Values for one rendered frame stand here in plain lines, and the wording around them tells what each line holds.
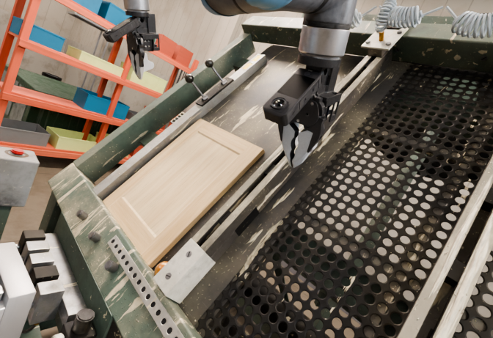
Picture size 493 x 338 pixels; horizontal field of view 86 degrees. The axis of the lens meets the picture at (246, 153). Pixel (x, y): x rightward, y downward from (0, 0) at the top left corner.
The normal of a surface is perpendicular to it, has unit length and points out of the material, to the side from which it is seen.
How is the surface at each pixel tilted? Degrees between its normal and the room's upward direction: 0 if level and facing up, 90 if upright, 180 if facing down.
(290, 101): 57
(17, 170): 90
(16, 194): 90
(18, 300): 90
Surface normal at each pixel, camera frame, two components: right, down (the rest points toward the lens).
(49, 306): 0.69, 0.36
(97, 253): -0.29, -0.66
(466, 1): -0.54, -0.14
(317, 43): -0.50, 0.36
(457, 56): -0.67, 0.66
